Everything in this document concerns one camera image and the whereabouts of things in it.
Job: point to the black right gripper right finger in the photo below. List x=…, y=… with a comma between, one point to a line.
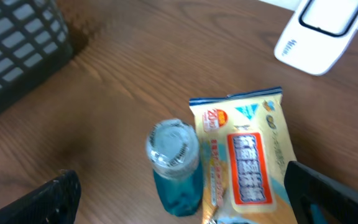
x=316, y=198

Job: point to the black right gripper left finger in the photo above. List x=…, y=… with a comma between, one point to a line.
x=56, y=201

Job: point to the yellow snack bag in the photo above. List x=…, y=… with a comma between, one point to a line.
x=245, y=148

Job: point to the blue liquid bottle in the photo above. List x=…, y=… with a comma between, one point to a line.
x=173, y=150

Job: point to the white barcode scanner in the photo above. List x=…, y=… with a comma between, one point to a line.
x=317, y=35

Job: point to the grey plastic basket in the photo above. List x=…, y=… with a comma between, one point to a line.
x=34, y=44

